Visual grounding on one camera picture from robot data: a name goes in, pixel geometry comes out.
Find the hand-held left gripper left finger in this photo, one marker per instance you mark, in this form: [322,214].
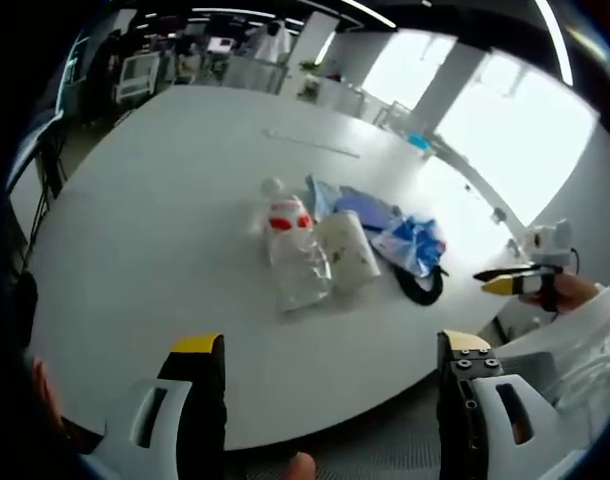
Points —
[195,400]

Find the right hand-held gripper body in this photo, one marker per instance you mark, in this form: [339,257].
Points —
[550,245]

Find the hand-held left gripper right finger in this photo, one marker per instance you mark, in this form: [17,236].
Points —
[460,410]

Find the blue and white plastic bag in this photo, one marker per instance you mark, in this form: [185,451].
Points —
[410,242]

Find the white patterned tissue packet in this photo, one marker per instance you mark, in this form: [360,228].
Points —
[347,250]

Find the clear bag with red label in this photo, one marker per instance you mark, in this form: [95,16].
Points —
[292,250]

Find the light blue packet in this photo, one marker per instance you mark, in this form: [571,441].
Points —
[320,197]

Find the person's right hand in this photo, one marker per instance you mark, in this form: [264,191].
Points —
[572,292]

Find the person's left hand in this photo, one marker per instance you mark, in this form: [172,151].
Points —
[299,467]

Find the small blue object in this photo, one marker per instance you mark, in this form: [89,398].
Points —
[419,142]

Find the white table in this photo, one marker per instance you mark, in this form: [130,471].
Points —
[160,225]

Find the ceiling light strip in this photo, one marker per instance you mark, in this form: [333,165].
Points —
[555,40]

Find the long thin table strip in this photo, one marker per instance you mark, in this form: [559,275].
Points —
[310,142]

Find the black tripod stand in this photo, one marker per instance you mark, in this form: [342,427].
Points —
[47,170]

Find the green potted plant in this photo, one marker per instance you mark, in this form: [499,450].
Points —
[311,77]

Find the white chair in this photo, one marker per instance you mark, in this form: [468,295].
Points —
[137,75]

